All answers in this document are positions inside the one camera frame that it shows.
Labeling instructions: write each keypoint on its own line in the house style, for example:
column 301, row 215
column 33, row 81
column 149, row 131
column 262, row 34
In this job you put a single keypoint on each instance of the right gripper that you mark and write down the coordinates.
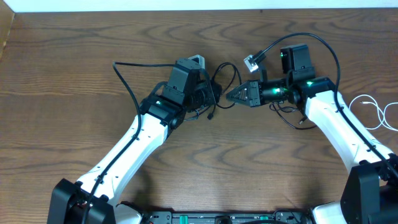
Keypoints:
column 254, row 93

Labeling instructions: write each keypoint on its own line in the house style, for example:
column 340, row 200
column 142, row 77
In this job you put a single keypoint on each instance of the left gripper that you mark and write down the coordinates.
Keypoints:
column 212, row 92

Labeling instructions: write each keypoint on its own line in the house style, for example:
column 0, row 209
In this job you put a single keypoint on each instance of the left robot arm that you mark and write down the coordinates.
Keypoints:
column 94, row 197

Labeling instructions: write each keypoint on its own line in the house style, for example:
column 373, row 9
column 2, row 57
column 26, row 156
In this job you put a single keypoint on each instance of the cardboard box corner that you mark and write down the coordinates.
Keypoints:
column 6, row 20

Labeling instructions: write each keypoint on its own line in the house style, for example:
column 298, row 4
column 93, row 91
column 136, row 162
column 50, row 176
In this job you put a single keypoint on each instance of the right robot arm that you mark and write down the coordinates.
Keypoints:
column 370, row 193

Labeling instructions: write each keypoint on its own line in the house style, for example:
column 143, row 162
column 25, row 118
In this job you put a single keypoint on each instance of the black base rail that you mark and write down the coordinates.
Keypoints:
column 233, row 217

